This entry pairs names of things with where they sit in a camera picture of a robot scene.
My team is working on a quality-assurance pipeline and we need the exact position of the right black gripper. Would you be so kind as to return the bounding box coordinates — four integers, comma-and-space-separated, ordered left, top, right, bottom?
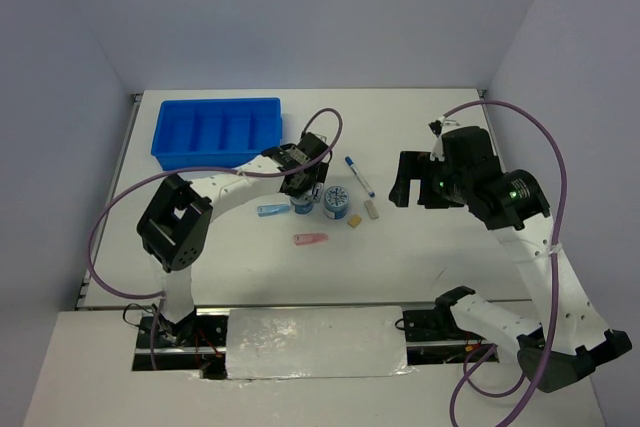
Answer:
388, 149, 470, 208

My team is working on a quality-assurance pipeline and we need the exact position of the blue slime jar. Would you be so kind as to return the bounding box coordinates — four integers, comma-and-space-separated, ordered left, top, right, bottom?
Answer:
323, 186, 349, 220
290, 197, 314, 215

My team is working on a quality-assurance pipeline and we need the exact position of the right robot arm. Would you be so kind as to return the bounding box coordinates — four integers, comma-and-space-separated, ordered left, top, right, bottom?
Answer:
389, 121, 632, 393

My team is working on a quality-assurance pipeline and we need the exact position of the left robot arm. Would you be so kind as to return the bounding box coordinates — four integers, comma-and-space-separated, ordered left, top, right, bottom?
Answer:
136, 132, 329, 346

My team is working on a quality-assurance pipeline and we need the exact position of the blue white marker pen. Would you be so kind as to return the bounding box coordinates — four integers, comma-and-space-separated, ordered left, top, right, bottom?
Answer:
345, 156, 375, 198

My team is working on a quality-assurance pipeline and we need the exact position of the grey eraser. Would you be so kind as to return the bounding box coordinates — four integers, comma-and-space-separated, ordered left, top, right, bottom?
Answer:
364, 199, 379, 220

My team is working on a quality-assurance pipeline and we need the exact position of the blue correction tape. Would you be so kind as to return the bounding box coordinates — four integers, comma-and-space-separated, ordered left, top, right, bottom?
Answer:
256, 204, 290, 217

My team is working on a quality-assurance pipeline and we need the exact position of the pink correction tape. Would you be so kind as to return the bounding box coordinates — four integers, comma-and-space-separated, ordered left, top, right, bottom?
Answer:
293, 232, 329, 246

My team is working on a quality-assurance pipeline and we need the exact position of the yellow eraser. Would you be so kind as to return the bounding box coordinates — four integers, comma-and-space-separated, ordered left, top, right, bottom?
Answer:
348, 215, 362, 228

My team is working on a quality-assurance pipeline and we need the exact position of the blue compartment bin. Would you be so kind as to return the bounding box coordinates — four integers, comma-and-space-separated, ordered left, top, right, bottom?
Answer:
151, 97, 283, 171

